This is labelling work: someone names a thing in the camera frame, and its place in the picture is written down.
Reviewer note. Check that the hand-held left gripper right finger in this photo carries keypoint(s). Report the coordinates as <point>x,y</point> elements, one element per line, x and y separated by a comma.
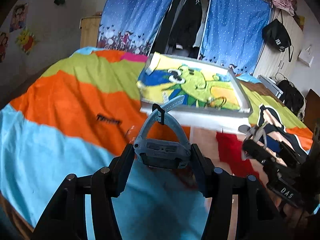
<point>200,166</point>

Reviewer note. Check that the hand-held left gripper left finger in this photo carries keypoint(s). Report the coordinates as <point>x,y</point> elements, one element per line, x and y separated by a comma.
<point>124,166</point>

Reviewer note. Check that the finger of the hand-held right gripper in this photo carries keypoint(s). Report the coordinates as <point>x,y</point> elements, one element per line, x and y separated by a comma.
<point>257,152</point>
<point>292,155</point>

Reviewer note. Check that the blue-grey smartwatch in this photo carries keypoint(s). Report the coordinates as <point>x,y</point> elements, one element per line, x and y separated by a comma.
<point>160,150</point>

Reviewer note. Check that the white tray with turtle drawing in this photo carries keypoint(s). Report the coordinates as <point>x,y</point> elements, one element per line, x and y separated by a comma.
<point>200,85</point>

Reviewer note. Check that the brown wooden board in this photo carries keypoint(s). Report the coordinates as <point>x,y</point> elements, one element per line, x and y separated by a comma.
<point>312,105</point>

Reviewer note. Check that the dark bag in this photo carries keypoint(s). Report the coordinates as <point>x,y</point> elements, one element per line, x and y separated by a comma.
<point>291,96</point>

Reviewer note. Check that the grey bedside cabinet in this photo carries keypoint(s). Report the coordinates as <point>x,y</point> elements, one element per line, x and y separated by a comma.
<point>271,85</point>

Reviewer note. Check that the colourful striped blanket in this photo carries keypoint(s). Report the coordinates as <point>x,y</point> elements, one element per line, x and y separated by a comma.
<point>62,100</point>

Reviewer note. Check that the light wooden wardrobe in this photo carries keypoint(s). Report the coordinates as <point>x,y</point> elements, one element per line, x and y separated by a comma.
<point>275,62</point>

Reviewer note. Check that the white paper bag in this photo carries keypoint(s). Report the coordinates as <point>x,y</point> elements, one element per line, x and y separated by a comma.
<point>306,56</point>

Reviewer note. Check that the blue dotted curtain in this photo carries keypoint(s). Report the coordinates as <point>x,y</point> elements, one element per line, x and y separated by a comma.
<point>130,12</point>
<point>232,25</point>

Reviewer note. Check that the small wooden cabinet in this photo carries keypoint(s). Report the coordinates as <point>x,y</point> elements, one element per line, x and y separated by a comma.
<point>90,30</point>

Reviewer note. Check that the dark hanging clothes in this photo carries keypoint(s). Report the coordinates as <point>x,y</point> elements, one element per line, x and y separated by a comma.
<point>185,17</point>

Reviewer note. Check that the green hanging ornament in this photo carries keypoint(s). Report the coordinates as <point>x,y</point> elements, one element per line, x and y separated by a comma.
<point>60,0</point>

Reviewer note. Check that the yellow cartoon wall poster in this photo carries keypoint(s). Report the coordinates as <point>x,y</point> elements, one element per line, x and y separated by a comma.
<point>26,41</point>

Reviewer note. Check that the cartoon couple wall poster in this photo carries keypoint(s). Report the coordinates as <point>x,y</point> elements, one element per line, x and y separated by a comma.
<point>3,46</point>

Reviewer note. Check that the cartoon characters wall poster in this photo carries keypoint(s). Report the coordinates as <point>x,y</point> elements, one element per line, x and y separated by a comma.
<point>18,17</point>

